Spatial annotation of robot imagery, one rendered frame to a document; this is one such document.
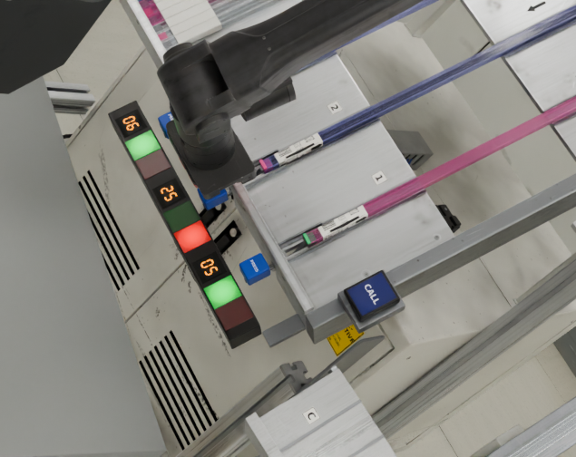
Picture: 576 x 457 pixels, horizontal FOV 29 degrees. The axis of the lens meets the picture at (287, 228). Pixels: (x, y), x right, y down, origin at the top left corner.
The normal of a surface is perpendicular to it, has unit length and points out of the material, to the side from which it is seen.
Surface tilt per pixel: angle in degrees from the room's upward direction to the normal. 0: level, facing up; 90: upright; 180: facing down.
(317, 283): 46
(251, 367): 90
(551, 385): 0
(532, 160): 90
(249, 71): 67
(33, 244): 0
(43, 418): 0
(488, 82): 90
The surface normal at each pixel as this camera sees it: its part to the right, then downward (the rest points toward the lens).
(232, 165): -0.06, -0.37
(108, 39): 0.61, -0.59
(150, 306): -0.64, 0.04
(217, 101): -0.24, -0.03
